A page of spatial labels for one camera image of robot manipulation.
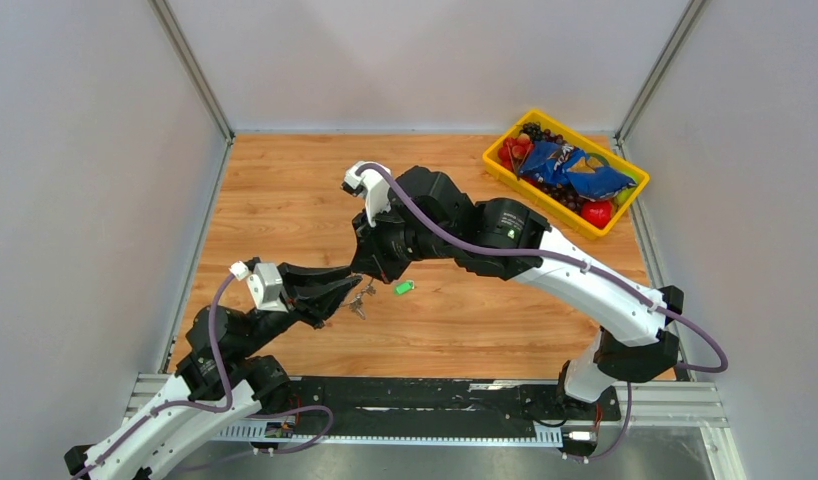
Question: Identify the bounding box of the silver metal keyring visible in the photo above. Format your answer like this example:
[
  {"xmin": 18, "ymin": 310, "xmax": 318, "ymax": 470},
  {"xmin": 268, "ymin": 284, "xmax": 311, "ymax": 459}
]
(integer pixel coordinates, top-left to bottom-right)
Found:
[{"xmin": 341, "ymin": 277, "xmax": 376, "ymax": 320}]

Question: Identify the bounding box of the dark grape bunch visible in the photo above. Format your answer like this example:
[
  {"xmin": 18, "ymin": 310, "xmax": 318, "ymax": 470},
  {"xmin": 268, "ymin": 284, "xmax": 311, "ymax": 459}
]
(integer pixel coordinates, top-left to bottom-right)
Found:
[{"xmin": 520, "ymin": 122, "xmax": 584, "ymax": 214}]

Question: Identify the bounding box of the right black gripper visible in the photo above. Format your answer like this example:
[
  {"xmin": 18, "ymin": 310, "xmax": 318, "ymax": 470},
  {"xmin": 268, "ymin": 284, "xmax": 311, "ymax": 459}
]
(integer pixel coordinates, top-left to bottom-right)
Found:
[{"xmin": 351, "ymin": 197, "xmax": 456, "ymax": 284}]

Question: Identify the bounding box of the green key tag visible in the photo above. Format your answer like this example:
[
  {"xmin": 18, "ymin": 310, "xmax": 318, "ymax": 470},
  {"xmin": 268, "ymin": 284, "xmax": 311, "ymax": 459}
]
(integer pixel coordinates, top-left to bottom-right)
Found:
[{"xmin": 393, "ymin": 280, "xmax": 415, "ymax": 296}]

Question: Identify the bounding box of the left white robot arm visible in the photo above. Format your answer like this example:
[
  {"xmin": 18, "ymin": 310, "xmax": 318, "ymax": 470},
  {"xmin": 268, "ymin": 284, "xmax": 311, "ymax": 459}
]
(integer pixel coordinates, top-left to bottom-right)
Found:
[{"xmin": 64, "ymin": 257, "xmax": 362, "ymax": 479}]

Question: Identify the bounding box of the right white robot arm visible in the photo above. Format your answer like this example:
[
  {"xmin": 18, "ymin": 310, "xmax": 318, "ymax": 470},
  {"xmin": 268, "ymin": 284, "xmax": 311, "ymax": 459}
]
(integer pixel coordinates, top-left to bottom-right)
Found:
[{"xmin": 342, "ymin": 162, "xmax": 679, "ymax": 418}]

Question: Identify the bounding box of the blue snack bag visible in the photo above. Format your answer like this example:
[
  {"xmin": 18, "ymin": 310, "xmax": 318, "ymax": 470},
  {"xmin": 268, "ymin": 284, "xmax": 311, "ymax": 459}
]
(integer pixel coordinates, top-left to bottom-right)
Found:
[{"xmin": 515, "ymin": 141, "xmax": 638, "ymax": 201}]

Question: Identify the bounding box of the green fruit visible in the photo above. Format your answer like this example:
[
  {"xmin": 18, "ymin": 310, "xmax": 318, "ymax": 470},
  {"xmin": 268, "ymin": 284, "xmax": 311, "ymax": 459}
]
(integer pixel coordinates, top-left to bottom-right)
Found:
[{"xmin": 613, "ymin": 170, "xmax": 638, "ymax": 208}]

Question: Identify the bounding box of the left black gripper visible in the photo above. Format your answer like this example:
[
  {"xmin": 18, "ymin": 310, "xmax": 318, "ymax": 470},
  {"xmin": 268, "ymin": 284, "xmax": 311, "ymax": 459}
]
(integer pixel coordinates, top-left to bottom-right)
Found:
[{"xmin": 236, "ymin": 259, "xmax": 363, "ymax": 356}]

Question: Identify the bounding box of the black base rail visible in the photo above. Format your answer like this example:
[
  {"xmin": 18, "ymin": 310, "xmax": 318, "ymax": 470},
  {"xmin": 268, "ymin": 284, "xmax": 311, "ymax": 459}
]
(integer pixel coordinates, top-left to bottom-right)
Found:
[{"xmin": 183, "ymin": 376, "xmax": 622, "ymax": 448}]

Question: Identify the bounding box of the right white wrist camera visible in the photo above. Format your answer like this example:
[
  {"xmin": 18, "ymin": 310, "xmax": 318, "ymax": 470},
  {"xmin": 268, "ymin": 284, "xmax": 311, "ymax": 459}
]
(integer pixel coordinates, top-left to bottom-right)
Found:
[{"xmin": 342, "ymin": 161, "xmax": 392, "ymax": 227}]

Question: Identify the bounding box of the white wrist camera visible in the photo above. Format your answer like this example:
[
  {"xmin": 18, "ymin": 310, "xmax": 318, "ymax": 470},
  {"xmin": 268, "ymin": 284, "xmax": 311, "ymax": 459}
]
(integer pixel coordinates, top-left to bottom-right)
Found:
[
  {"xmin": 342, "ymin": 161, "xmax": 392, "ymax": 227},
  {"xmin": 229, "ymin": 257, "xmax": 289, "ymax": 313}
]

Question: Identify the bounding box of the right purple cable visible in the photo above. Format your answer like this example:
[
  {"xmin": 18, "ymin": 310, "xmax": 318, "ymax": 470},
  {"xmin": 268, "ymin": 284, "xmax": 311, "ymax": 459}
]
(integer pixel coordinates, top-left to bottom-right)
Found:
[{"xmin": 355, "ymin": 162, "xmax": 730, "ymax": 464}]

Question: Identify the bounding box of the yellow plastic basket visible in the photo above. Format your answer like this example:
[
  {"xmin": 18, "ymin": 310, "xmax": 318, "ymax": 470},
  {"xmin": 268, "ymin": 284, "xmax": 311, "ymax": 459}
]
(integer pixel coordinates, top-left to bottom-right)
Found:
[{"xmin": 483, "ymin": 110, "xmax": 650, "ymax": 239}]

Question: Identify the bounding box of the red apple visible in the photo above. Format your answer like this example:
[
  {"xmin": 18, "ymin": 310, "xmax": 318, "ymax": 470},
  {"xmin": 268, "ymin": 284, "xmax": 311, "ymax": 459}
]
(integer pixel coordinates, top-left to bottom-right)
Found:
[{"xmin": 580, "ymin": 200, "xmax": 614, "ymax": 229}]

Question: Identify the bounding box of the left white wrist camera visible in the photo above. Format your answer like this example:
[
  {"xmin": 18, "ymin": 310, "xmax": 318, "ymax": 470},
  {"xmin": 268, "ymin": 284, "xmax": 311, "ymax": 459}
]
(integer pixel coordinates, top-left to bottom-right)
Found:
[{"xmin": 229, "ymin": 257, "xmax": 289, "ymax": 313}]

